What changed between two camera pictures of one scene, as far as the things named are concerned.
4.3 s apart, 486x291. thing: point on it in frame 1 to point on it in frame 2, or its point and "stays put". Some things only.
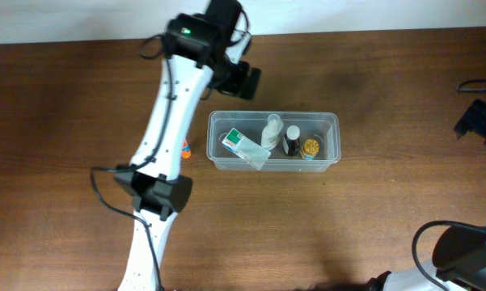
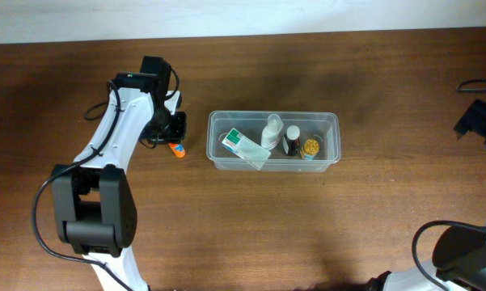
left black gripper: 234,86 to 177,132
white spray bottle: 271,133 stays put
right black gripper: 478,118 stays put
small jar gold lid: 310,149 stays put
